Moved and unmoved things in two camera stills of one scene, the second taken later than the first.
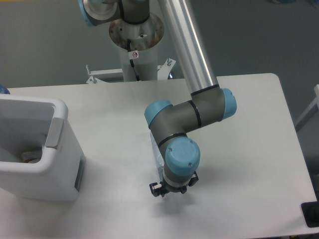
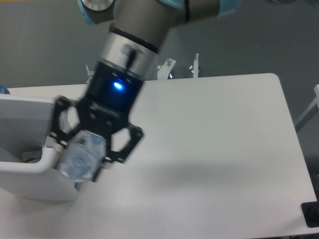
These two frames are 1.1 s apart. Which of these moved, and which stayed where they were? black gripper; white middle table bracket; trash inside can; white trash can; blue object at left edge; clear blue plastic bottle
Moved: black gripper; clear blue plastic bottle
Stayed: blue object at left edge; white middle table bracket; white trash can; trash inside can
